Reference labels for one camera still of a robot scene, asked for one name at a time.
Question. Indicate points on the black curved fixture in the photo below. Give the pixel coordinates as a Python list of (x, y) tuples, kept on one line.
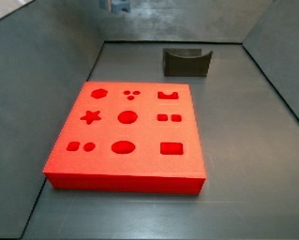
[(185, 62)]

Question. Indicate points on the red shape sorter block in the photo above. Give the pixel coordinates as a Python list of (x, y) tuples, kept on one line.
[(129, 140)]

